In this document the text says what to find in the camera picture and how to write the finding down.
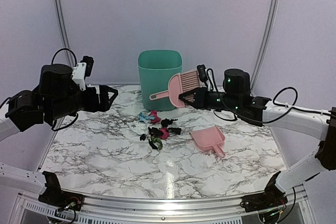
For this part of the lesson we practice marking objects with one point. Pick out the pink plastic dustpan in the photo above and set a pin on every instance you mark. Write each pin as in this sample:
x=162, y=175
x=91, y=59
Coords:
x=208, y=139

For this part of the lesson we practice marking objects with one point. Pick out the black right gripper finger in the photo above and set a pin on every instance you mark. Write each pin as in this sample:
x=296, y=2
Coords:
x=192, y=94
x=195, y=103

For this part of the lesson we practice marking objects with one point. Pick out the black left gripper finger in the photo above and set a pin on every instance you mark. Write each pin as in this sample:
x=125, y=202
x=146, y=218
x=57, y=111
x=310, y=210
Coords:
x=108, y=91
x=105, y=102

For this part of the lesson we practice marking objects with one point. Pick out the magenta paper scrap lower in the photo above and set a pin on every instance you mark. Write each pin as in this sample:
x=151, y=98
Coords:
x=165, y=133

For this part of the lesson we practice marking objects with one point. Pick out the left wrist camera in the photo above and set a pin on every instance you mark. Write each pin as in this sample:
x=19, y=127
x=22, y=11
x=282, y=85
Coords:
x=89, y=61

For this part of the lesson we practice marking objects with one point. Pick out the left aluminium corner post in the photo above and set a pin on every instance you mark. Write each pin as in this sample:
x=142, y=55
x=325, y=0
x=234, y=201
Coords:
x=63, y=33

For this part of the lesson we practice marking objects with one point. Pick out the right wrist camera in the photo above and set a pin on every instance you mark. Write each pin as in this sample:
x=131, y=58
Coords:
x=201, y=69

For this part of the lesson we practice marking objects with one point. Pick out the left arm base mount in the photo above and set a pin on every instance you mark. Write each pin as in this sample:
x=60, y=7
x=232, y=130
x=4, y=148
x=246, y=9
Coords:
x=55, y=196

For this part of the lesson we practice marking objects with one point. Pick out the right aluminium corner post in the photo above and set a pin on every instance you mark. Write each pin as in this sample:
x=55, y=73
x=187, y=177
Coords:
x=264, y=42

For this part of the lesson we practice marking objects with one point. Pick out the magenta paper scrap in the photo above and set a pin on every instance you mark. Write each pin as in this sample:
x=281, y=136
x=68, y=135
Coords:
x=157, y=118
x=165, y=133

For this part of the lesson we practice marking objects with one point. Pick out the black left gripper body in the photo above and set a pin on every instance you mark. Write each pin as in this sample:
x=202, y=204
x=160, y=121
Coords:
x=63, y=106

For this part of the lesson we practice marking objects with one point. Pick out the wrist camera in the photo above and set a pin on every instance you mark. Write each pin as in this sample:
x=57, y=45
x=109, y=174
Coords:
x=201, y=69
x=89, y=61

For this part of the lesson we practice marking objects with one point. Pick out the magenta paper scrap upper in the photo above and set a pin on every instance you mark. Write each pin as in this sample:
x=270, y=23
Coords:
x=157, y=118

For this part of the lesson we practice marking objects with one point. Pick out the black paper scrap upper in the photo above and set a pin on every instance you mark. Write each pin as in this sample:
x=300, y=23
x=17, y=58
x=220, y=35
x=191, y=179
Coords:
x=167, y=122

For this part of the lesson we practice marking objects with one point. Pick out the green black paper scrap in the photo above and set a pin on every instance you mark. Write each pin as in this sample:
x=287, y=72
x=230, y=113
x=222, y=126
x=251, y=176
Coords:
x=156, y=143

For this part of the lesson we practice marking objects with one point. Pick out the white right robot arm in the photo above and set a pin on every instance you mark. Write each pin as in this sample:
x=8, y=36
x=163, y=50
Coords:
x=259, y=111

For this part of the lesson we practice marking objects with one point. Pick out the teal plastic waste bin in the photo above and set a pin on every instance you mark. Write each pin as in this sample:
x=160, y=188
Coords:
x=156, y=67

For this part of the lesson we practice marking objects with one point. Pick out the black paper scrap right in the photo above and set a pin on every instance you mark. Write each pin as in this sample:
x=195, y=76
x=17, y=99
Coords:
x=175, y=130

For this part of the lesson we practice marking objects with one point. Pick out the pink hand brush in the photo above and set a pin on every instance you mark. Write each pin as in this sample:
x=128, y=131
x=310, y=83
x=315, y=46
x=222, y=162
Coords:
x=178, y=84

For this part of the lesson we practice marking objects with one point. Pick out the aluminium front rail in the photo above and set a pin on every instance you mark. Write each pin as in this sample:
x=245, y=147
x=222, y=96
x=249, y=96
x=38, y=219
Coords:
x=104, y=209

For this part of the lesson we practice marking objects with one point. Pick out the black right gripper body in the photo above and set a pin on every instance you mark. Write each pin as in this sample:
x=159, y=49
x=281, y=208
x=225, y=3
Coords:
x=230, y=103

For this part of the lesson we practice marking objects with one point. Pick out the aluminium corner post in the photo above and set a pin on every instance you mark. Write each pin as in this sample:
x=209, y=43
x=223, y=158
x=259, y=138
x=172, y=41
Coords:
x=63, y=33
x=264, y=42

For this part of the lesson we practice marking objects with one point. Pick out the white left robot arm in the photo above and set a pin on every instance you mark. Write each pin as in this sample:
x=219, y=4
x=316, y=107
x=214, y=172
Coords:
x=21, y=112

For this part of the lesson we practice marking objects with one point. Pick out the black paper scrap centre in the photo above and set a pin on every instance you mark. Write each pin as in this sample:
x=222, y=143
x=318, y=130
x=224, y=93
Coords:
x=155, y=132

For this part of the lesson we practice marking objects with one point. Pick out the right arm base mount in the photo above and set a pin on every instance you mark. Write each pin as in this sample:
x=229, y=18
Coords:
x=270, y=197

